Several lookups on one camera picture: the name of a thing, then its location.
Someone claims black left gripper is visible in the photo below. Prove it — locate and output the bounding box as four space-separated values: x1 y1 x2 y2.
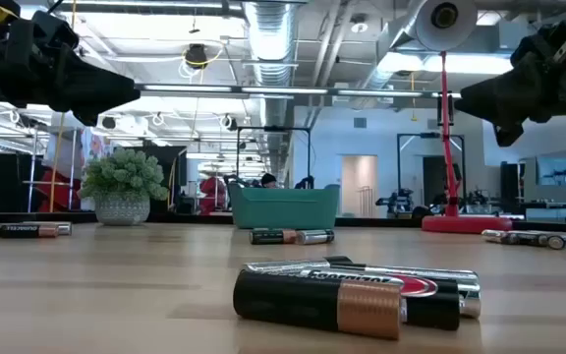
0 0 142 127

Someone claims green plastic bin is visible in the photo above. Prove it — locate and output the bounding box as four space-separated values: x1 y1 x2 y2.
227 183 342 230

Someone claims green succulent in patterned pot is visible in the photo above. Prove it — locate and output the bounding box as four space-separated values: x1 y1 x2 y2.
77 147 170 227

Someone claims red background structure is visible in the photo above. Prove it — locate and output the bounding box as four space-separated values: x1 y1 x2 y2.
36 165 84 213

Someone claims red desk lamp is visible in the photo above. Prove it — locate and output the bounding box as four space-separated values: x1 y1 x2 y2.
414 0 514 235

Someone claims rig light bar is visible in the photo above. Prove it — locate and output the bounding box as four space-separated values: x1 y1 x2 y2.
135 83 464 100

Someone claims yellow power cable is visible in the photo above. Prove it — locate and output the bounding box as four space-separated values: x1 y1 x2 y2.
48 0 77 213

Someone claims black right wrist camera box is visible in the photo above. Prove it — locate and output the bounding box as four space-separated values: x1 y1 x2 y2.
510 23 557 68

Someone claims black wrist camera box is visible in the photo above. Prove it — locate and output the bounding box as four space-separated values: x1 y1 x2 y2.
30 9 81 54
510 23 557 68

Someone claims wall monitor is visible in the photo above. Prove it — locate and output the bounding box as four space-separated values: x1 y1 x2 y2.
536 154 566 188

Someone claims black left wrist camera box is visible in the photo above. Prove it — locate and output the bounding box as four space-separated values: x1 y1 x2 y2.
30 9 81 54

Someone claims black tube stand frame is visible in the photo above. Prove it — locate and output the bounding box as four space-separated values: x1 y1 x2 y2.
396 131 467 212

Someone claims black overhead camera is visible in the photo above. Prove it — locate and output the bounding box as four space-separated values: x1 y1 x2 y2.
183 42 209 71

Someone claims black aluminium table frame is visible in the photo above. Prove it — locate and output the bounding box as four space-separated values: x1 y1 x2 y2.
0 209 566 241

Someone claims silver ventilation duct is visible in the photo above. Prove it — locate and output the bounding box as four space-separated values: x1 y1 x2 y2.
242 0 300 181

